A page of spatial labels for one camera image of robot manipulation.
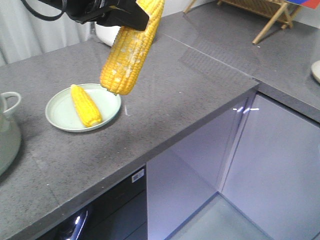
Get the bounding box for white rice cooker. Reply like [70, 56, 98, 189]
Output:
[95, 23, 120, 47]

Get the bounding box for black drawer disinfection cabinet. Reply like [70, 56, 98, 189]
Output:
[40, 167, 148, 240]

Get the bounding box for white pleated curtain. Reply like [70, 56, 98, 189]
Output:
[0, 0, 91, 66]

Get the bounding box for pale green electric cooking pot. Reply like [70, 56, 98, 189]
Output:
[0, 91, 22, 175]

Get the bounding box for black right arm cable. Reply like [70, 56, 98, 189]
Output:
[21, 0, 68, 22]

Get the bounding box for light green round plate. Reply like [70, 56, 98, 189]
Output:
[45, 83, 122, 133]

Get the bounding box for grey right cabinet door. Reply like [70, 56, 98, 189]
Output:
[146, 98, 250, 240]

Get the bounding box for grey cabinet door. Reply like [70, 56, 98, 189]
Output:
[222, 94, 320, 240]
[146, 98, 250, 240]

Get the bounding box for wooden folding rack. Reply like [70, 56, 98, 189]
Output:
[183, 0, 303, 46]

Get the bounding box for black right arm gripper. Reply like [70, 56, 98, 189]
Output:
[41, 0, 149, 31]

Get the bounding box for yellow corn cob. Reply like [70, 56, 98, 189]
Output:
[100, 0, 165, 95]
[70, 84, 103, 128]

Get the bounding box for grey lower cabinet door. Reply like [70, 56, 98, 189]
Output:
[222, 94, 320, 240]

